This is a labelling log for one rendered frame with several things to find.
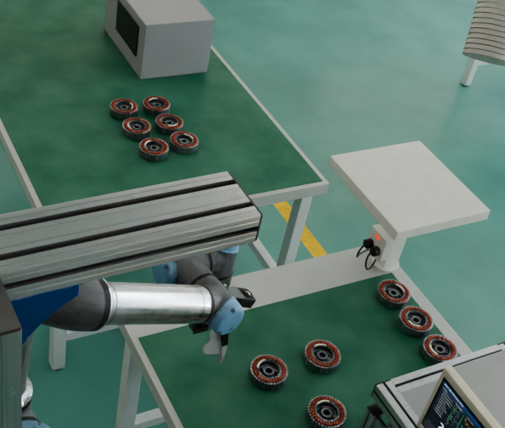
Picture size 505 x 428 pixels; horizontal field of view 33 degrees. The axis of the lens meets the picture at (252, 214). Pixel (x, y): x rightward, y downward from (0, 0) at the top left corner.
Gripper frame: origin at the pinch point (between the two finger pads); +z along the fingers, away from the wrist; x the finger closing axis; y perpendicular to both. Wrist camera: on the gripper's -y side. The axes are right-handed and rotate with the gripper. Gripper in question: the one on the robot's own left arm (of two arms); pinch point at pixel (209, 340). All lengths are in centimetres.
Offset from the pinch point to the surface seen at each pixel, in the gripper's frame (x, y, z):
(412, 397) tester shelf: 31, -40, 4
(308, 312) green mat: -29, -57, 40
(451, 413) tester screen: 44, -36, -9
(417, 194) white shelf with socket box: -26, -82, -6
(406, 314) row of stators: -15, -86, 37
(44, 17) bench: -232, -37, 40
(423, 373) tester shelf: 25, -48, 4
